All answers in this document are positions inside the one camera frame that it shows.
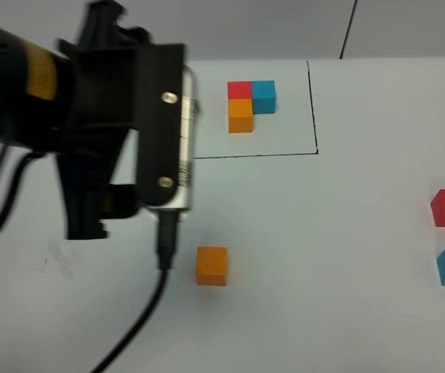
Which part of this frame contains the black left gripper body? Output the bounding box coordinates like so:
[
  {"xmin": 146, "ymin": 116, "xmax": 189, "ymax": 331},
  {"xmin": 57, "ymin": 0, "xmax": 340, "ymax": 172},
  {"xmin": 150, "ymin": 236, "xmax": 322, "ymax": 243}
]
[{"xmin": 57, "ymin": 1, "xmax": 185, "ymax": 240}]

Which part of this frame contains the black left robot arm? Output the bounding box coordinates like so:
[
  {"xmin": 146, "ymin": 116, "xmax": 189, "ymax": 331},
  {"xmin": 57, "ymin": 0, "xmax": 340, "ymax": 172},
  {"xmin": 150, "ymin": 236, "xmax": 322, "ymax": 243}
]
[{"xmin": 0, "ymin": 1, "xmax": 186, "ymax": 240}]

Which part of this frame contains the red template block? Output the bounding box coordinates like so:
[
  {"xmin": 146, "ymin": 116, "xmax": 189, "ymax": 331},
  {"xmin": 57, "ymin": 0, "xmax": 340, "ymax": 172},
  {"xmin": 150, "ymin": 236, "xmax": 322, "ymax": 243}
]
[{"xmin": 227, "ymin": 81, "xmax": 252, "ymax": 99}]

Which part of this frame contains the orange template block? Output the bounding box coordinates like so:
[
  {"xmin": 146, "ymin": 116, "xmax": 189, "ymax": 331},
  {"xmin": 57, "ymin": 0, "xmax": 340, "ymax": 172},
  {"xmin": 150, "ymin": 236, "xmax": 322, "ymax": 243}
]
[{"xmin": 228, "ymin": 99, "xmax": 253, "ymax": 133}]

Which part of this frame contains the blue template block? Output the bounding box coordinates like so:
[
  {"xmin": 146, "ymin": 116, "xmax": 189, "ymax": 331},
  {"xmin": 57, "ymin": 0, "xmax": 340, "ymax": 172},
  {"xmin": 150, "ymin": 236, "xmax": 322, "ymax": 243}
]
[{"xmin": 251, "ymin": 80, "xmax": 276, "ymax": 114}]

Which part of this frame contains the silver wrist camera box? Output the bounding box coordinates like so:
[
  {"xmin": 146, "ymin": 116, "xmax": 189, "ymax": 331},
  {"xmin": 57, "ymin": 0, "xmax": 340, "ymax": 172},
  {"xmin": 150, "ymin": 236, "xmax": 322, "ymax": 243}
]
[{"xmin": 148, "ymin": 66, "xmax": 200, "ymax": 218}]

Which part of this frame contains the black camera cable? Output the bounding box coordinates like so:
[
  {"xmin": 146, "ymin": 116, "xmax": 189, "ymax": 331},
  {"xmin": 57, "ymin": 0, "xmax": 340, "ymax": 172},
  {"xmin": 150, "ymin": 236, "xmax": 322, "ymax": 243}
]
[{"xmin": 89, "ymin": 209, "xmax": 180, "ymax": 373}]

